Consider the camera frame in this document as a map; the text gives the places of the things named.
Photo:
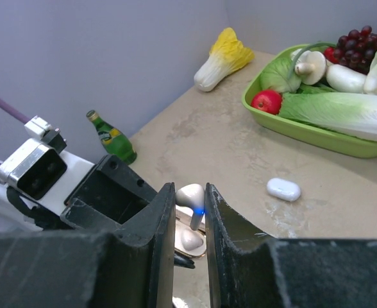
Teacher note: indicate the yellow napa cabbage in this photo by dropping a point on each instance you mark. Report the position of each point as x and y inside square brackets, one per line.
[226, 56]

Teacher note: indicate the green plastic basket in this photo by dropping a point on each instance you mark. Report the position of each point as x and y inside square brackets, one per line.
[319, 137]

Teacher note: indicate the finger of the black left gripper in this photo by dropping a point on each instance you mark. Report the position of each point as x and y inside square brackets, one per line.
[110, 194]
[183, 261]

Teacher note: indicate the green glass bottle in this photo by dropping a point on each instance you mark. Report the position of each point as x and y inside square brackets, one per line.
[112, 139]

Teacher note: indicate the white stem earbud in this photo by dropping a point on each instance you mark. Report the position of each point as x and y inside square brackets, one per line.
[190, 240]
[192, 196]

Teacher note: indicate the white radish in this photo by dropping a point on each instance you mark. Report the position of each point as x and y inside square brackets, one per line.
[344, 79]

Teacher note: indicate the beige mushroom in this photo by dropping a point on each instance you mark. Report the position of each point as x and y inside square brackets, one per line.
[311, 67]

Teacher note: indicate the white earbud charging case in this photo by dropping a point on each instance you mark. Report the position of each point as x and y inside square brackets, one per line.
[283, 189]

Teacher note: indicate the dark red grapes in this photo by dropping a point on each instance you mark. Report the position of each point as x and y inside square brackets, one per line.
[355, 50]

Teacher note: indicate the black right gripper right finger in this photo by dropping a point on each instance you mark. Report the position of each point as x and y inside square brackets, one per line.
[249, 268]

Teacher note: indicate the long green white cabbage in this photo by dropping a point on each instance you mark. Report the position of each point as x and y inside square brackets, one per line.
[347, 113]

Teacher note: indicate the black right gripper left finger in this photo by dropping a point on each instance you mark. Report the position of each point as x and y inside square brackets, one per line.
[130, 266]

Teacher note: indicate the red apple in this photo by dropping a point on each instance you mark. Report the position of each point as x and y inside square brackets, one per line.
[267, 101]

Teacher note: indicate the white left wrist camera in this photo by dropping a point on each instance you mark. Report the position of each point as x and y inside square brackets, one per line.
[42, 169]

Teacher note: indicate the beige earbud case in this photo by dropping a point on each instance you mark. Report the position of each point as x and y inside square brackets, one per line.
[183, 218]

